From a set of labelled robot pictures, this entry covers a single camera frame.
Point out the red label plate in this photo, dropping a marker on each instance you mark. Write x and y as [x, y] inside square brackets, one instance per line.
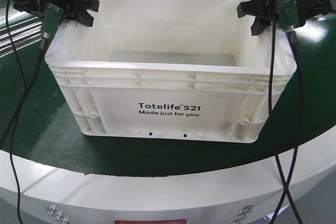
[178, 221]

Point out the white plastic Totelife crate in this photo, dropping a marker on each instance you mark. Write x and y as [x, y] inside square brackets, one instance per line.
[177, 69]

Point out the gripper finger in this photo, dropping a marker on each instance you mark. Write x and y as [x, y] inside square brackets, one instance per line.
[82, 17]
[256, 8]
[259, 25]
[81, 5]

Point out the right green circuit board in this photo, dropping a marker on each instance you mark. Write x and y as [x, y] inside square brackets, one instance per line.
[288, 15]

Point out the green circuit board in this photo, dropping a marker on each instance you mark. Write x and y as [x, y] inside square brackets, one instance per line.
[51, 20]
[288, 15]

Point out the left green circuit board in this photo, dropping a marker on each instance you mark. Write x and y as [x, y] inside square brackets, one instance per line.
[51, 20]

